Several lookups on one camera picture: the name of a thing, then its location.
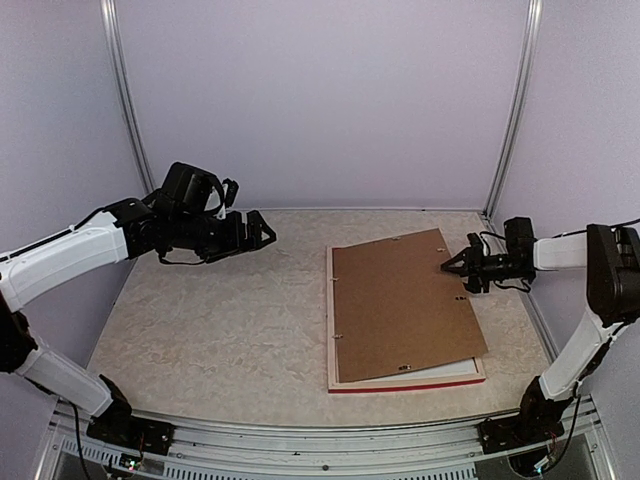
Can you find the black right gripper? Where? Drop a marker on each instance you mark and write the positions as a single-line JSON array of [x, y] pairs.
[[473, 265]]

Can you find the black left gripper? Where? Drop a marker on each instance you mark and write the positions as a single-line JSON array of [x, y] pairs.
[[236, 241]]

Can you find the brown cardboard backing board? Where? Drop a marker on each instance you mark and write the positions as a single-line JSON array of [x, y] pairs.
[[395, 312]]

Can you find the light wood picture frame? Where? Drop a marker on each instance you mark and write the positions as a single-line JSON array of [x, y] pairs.
[[334, 386]]

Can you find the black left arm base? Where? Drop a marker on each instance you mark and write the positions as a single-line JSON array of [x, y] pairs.
[[117, 425]]

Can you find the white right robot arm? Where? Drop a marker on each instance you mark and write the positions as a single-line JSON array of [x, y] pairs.
[[610, 257]]

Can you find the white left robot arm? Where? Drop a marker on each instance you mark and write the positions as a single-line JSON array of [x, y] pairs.
[[120, 232]]

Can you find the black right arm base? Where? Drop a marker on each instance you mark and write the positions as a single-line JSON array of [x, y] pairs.
[[537, 420]]

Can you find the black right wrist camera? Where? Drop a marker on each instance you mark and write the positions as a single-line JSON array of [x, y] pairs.
[[517, 238]]

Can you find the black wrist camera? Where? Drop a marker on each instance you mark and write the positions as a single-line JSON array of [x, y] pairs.
[[517, 238], [188, 189]]

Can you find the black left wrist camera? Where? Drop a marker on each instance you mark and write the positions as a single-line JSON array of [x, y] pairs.
[[188, 189]]

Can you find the aluminium front rail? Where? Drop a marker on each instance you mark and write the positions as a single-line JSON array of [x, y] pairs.
[[220, 450]]

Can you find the right aluminium corner post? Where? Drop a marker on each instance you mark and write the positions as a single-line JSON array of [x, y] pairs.
[[517, 107]]

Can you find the aluminium corner post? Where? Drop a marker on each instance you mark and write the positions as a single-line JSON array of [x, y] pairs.
[[115, 48], [517, 107]]

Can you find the left aluminium corner post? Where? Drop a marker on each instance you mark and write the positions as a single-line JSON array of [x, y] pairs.
[[115, 48]]

